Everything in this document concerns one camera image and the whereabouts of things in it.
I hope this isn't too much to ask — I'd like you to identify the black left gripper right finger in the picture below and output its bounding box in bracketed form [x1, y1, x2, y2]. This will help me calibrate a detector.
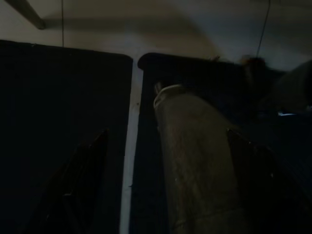
[226, 128, 312, 234]

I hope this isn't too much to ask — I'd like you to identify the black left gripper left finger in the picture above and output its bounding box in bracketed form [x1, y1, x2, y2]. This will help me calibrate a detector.
[23, 128, 110, 234]

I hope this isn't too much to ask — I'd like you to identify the grey robot leg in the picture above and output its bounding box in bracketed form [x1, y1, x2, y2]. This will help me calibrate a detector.
[153, 82, 251, 234]

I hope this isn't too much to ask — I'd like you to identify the black floor mat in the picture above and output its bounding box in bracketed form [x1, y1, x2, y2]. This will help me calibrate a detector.
[0, 39, 134, 234]
[128, 52, 312, 234]

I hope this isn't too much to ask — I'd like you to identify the thin black cable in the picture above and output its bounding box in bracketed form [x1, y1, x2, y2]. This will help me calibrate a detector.
[256, 0, 272, 57]

